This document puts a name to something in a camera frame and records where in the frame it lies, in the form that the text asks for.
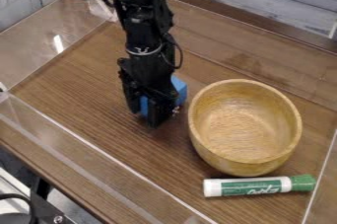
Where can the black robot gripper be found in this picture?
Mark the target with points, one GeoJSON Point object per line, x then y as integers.
{"type": "Point", "coordinates": [145, 73]}

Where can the blue rectangular block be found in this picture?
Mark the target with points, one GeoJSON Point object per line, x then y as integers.
{"type": "Point", "coordinates": [183, 93]}

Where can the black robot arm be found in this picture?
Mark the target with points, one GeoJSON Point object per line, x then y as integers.
{"type": "Point", "coordinates": [147, 20]}

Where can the brown wooden bowl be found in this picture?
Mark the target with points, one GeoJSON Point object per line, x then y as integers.
{"type": "Point", "coordinates": [244, 127]}

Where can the green white dry-erase marker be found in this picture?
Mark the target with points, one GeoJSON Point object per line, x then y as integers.
{"type": "Point", "coordinates": [267, 185]}

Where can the clear acrylic tray wall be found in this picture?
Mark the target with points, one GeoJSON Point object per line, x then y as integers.
{"type": "Point", "coordinates": [136, 175]}

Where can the black metal table frame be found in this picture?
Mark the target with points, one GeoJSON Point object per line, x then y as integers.
{"type": "Point", "coordinates": [47, 214]}

